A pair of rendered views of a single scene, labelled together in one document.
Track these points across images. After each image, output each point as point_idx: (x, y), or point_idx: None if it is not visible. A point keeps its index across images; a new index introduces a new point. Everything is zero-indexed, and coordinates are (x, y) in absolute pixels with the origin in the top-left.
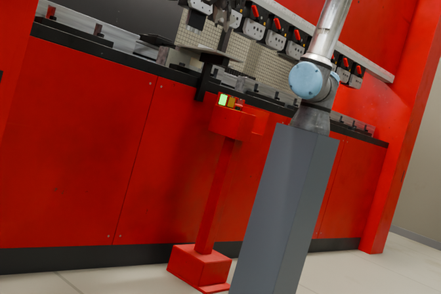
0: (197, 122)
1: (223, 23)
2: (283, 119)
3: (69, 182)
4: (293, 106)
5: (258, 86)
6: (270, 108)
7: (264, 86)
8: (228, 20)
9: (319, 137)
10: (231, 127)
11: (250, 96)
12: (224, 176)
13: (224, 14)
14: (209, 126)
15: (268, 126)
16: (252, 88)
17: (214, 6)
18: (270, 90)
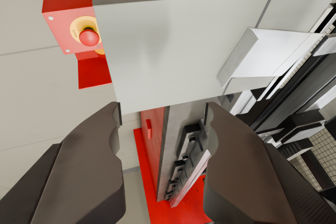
0: None
1: (113, 118)
2: (159, 139)
3: None
4: (177, 165)
5: (200, 150)
6: (163, 132)
7: (199, 158)
8: (47, 155)
9: None
10: None
11: (168, 114)
12: None
13: (95, 179)
14: None
15: (157, 115)
16: (201, 140)
17: (304, 220)
18: (195, 160)
